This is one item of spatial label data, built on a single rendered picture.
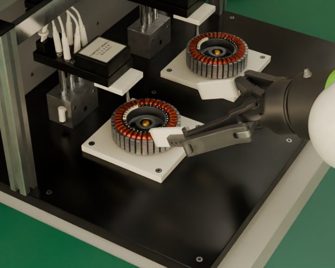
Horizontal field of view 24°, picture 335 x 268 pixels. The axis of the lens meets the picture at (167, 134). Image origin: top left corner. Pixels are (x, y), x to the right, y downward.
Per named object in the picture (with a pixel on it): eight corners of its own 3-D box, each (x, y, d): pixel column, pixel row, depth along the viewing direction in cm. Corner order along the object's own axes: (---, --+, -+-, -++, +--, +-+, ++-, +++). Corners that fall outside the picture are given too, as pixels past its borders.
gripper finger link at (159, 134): (196, 143, 110) (193, 147, 110) (158, 144, 115) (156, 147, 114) (189, 126, 109) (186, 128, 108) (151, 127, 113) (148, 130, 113)
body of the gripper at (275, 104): (296, 147, 103) (239, 148, 109) (321, 113, 109) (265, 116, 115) (279, 98, 100) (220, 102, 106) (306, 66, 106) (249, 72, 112)
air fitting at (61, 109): (67, 121, 128) (66, 107, 126) (63, 125, 127) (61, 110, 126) (62, 119, 129) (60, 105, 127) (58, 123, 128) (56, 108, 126)
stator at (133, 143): (193, 127, 127) (193, 109, 125) (157, 166, 120) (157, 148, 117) (135, 106, 132) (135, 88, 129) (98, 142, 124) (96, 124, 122)
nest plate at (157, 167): (208, 131, 128) (208, 125, 128) (161, 183, 118) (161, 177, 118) (132, 102, 134) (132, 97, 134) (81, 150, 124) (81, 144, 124)
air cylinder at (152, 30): (170, 41, 150) (170, 16, 146) (150, 60, 145) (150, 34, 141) (149, 34, 152) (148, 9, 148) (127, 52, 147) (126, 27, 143)
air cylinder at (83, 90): (99, 106, 134) (97, 80, 130) (73, 129, 129) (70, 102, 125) (75, 97, 136) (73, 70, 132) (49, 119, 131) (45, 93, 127)
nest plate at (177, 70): (270, 61, 144) (271, 55, 144) (233, 102, 135) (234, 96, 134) (200, 39, 151) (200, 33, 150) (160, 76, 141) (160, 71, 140)
